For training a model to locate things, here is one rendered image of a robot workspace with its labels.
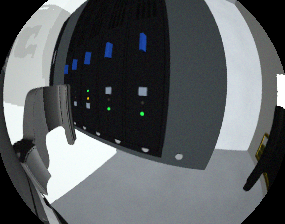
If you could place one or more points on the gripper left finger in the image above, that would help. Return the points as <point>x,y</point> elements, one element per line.
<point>46,108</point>

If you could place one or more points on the black server rack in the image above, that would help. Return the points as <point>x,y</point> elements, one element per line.
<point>169,89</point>

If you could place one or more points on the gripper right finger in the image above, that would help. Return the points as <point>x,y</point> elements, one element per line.
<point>272,156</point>

